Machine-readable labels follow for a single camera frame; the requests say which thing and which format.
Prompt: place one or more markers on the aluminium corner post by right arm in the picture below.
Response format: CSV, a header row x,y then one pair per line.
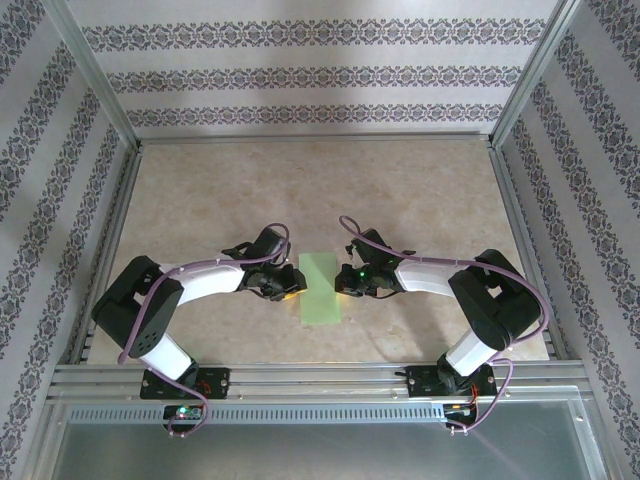
x,y
537,75

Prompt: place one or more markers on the aluminium corner post by left arm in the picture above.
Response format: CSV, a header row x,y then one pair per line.
x,y
92,75

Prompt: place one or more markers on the aluminium side rail by left arm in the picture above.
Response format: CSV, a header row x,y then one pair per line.
x,y
107,240

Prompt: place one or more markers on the grey metal sheet panel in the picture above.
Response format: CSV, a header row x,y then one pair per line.
x,y
320,452

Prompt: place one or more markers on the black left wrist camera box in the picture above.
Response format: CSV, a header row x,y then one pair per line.
x,y
270,244

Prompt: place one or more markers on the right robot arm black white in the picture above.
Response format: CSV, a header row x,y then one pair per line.
x,y
425,277

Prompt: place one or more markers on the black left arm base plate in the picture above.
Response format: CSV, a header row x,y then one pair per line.
x,y
217,384

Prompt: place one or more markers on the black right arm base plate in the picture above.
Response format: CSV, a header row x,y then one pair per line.
x,y
420,382

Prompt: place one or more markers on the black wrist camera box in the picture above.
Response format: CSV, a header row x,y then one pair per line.
x,y
371,247
270,244

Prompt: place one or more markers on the light green paper sheet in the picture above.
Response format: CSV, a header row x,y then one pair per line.
x,y
322,295

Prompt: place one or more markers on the aluminium side rail by right arm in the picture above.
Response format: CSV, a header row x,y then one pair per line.
x,y
530,240

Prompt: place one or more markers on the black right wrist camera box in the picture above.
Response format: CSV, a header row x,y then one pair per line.
x,y
371,247

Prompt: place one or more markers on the aluminium rail along patterned wall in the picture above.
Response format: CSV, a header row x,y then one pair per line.
x,y
315,138

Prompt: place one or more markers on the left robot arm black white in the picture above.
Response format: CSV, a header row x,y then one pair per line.
x,y
210,280

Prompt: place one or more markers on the aluminium rail under arm bases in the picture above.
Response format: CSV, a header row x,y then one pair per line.
x,y
320,381

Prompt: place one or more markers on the small circuit board green light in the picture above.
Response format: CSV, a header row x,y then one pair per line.
x,y
184,413

